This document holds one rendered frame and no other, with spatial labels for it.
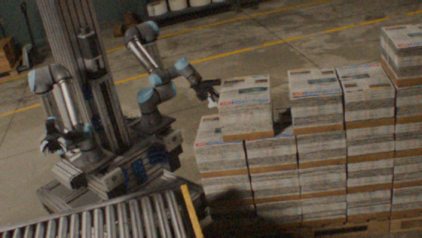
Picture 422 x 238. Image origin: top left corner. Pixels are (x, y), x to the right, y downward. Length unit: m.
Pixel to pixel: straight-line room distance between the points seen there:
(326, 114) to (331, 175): 0.41
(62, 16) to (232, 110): 1.12
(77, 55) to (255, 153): 1.20
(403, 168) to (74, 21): 2.14
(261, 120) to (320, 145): 0.37
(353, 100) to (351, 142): 0.27
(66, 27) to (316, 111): 1.51
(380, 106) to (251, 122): 0.73
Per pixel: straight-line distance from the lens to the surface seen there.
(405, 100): 2.49
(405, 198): 2.88
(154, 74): 2.54
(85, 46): 2.65
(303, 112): 2.42
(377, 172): 2.71
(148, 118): 2.88
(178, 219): 2.09
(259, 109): 2.40
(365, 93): 2.41
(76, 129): 2.35
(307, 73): 2.65
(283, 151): 2.54
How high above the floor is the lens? 2.11
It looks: 27 degrees down
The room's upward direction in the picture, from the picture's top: 11 degrees counter-clockwise
